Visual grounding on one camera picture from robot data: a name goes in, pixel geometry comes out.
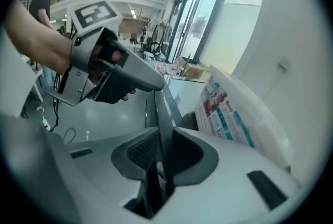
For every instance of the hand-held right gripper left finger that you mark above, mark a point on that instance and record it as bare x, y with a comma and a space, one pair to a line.
130, 159

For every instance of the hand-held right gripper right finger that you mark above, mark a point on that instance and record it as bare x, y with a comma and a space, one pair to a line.
200, 163

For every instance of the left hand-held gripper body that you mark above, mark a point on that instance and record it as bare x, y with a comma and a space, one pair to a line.
135, 69

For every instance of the person's left forearm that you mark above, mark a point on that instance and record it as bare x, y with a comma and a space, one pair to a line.
36, 40

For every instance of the person's left hand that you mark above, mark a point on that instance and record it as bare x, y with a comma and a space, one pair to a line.
114, 92

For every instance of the pile of pink clothes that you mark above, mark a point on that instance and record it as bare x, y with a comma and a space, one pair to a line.
167, 68

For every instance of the clothes rack with garments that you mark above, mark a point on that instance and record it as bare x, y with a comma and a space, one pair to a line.
161, 35

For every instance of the open cardboard box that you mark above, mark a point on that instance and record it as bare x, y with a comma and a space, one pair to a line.
192, 70

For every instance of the white power strip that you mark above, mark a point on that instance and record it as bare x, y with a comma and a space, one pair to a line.
46, 122

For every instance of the black-framed glass window wall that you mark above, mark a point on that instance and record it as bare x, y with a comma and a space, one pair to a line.
208, 17

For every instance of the white wall socket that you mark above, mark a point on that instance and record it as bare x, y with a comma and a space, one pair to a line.
284, 64

